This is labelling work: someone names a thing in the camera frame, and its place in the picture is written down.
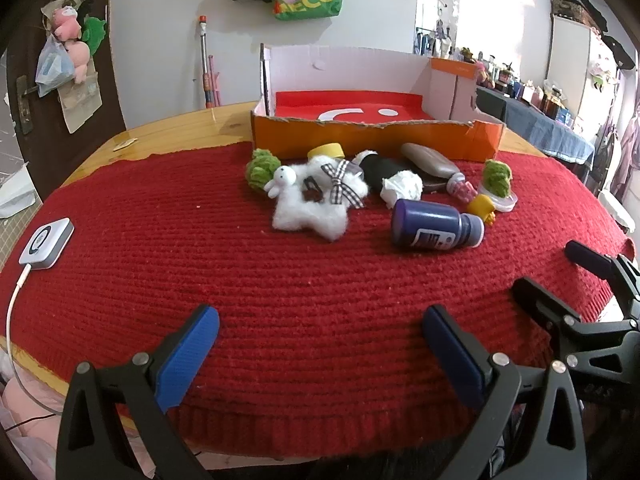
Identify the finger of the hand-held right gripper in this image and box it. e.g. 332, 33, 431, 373
512, 277, 640, 402
565, 240, 640, 318

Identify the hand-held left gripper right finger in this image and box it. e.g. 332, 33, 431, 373
421, 304, 588, 480

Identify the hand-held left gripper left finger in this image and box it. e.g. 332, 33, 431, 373
56, 304, 221, 480

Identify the clear round dish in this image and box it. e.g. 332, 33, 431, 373
477, 185, 518, 212

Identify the small yellow toy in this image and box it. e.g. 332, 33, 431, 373
467, 195, 497, 225

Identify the green crochet ball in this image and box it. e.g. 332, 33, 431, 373
482, 159, 513, 198
245, 148, 283, 192

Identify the purple plastic bottle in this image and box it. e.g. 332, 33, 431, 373
391, 199, 486, 251

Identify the grey oval case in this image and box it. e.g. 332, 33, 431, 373
401, 142, 463, 192

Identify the white star plush toy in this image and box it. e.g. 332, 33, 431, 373
264, 156, 370, 242

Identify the black and white sock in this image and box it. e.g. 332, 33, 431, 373
351, 150, 423, 209

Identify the yellow bottle cap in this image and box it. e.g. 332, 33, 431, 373
307, 143, 346, 161

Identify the orange and white cardboard box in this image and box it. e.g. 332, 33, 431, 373
251, 44, 503, 163

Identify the white chair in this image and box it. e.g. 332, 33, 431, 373
597, 190, 636, 233

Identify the pink hanging cloth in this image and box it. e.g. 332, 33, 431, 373
607, 100, 640, 196

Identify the red knitted mat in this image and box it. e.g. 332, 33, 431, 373
0, 142, 636, 461

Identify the blue cloth covered table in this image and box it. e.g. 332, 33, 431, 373
475, 85, 596, 163

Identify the row of bottles and jars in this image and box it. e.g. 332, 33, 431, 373
450, 47, 576, 128

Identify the white refrigerator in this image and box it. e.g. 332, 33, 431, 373
547, 0, 616, 116

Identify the pink stick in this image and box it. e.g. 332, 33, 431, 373
209, 56, 221, 108

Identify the beige tote bag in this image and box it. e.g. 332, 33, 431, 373
57, 72, 103, 133

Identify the white and orange pole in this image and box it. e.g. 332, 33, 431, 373
199, 16, 213, 108

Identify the peach plush toy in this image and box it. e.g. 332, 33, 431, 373
65, 40, 92, 83

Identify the blue plastic bag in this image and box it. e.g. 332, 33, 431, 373
35, 40, 76, 97

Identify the green plush toy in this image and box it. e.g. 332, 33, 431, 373
82, 16, 108, 43

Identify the pink plush toy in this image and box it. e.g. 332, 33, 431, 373
52, 6, 82, 42

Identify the white charger cable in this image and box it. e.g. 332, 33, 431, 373
7, 265, 63, 416

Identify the metal door handle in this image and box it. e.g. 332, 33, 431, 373
15, 76, 38, 135

